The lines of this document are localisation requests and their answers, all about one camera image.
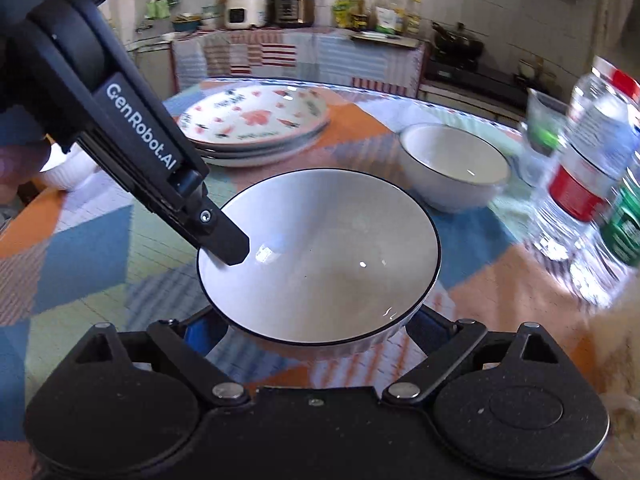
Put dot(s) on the green cloth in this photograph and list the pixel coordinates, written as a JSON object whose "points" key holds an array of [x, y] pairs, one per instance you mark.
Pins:
{"points": [[159, 9]]}

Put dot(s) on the black gas stove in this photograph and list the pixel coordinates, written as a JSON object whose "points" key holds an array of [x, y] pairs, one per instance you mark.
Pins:
{"points": [[475, 80]]}

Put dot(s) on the green label water bottle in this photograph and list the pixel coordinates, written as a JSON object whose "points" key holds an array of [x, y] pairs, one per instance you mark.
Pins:
{"points": [[625, 225]]}

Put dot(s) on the grey cutting board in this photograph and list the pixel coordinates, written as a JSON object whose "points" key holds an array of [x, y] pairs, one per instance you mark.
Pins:
{"points": [[385, 39]]}

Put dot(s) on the white bowl black rim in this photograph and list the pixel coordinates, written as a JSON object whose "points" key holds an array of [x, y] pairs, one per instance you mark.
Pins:
{"points": [[320, 260], [452, 160], [70, 172]]}

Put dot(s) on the black pressure cooker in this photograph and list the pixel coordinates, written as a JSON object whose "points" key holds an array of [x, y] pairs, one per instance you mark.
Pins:
{"points": [[292, 7]]}

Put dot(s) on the pink bunny print plate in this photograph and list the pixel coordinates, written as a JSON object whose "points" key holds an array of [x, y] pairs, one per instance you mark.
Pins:
{"points": [[255, 112]]}

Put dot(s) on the yellow oil bottle green label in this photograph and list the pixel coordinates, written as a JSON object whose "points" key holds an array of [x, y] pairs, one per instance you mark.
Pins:
{"points": [[342, 16]]}

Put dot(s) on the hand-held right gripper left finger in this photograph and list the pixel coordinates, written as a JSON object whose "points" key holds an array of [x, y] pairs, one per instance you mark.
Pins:
{"points": [[200, 332]]}

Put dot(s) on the green plastic basket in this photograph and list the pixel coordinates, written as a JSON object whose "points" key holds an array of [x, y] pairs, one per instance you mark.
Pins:
{"points": [[542, 135]]}

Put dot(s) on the checkered tablecloth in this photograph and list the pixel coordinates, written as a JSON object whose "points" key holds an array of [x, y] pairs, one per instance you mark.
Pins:
{"points": [[125, 240]]}

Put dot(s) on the striped patchwork counter cloth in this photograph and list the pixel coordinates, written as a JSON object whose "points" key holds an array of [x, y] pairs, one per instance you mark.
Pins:
{"points": [[300, 55]]}

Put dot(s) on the black wok with lid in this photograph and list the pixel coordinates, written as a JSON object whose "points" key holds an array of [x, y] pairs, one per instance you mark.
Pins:
{"points": [[457, 40]]}

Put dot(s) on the clear oil bottle green label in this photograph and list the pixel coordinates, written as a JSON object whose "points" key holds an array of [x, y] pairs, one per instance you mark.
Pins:
{"points": [[386, 17]]}

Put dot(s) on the red label water bottle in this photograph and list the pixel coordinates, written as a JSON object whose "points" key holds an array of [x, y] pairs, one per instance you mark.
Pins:
{"points": [[582, 190]]}

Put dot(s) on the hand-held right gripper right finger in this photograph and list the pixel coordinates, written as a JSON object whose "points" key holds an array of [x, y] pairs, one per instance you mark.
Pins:
{"points": [[430, 332]]}

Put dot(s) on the blue bowl with utensils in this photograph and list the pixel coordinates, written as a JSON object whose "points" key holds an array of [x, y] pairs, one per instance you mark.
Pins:
{"points": [[186, 24]]}

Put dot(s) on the white rice cooker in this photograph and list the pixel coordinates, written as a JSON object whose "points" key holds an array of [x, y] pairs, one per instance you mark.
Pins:
{"points": [[245, 12]]}

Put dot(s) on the person's left hand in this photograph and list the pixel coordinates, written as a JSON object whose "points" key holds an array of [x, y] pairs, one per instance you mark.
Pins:
{"points": [[22, 162]]}

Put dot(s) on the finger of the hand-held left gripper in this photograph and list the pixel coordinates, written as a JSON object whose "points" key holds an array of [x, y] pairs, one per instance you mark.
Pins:
{"points": [[220, 232]]}

